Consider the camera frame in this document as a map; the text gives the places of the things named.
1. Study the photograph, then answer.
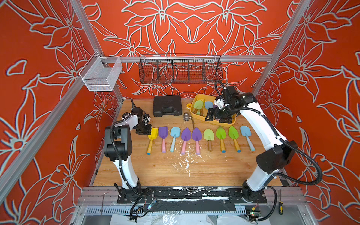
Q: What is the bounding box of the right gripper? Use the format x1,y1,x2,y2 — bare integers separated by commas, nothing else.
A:
207,104,240,123

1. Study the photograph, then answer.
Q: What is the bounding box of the yellow square shovel yellow handle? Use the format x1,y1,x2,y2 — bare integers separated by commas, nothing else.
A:
146,127,158,155

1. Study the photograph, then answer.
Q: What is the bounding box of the purple square shovel pink handle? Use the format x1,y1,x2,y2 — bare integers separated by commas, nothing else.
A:
158,127,168,153

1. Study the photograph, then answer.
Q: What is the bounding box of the green shovel yellow handle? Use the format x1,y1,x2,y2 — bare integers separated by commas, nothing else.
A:
216,126,227,153
228,126,242,152

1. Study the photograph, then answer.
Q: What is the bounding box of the light green shovel wooden handle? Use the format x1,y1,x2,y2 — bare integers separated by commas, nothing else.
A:
203,128,214,152

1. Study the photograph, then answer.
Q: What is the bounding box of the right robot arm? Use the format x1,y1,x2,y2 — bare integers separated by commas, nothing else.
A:
214,81,323,203

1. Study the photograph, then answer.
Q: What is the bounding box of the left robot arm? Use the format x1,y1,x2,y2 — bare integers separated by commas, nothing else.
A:
104,105,153,197

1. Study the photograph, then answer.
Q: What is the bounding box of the blue shovel in box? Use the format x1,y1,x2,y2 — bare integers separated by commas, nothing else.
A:
204,101,214,110

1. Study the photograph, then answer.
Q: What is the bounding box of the yellow plastic storage box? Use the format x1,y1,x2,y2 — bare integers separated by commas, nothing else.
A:
190,94,236,128

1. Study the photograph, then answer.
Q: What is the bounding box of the black plastic tool case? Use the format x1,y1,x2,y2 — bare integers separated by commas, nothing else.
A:
153,95,183,117

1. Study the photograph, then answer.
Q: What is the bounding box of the yellow tape roll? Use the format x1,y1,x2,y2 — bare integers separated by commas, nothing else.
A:
186,103,192,110

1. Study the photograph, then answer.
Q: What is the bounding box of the yellow black screwdriver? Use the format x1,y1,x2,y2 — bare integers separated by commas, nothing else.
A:
278,201,284,215

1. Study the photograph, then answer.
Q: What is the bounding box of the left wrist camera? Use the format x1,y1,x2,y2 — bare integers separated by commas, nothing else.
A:
131,107,151,125

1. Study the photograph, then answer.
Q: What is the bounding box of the green shovel brown wooden handle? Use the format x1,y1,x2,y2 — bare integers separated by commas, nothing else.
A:
193,99,204,116

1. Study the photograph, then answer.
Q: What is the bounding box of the black wire wall basket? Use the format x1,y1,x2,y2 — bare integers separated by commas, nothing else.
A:
139,53,223,84

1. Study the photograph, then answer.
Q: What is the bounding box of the clear plastic wall bin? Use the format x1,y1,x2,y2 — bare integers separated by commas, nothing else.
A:
79,52,123,92

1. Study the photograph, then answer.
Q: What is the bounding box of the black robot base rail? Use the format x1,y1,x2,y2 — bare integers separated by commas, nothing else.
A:
116,185,268,204

